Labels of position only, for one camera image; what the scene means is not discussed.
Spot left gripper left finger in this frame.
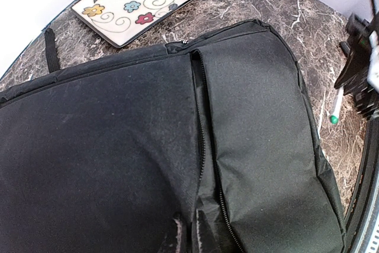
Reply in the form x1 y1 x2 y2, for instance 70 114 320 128
158 212 187 253

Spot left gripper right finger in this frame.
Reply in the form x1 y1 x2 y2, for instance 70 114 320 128
194 209 221 253

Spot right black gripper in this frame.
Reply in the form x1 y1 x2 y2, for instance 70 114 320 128
334 14 378 120

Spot black student bag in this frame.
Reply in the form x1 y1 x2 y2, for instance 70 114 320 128
1 20 346 252

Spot thin white green pen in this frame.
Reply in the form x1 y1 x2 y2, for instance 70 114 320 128
329 87 344 125

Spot floral square plate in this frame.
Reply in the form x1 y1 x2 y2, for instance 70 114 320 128
72 0 193 48

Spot black front rail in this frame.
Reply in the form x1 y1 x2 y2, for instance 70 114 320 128
345 118 378 252

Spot grey slotted cable duct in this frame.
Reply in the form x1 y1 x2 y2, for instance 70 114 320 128
364 225 379 253

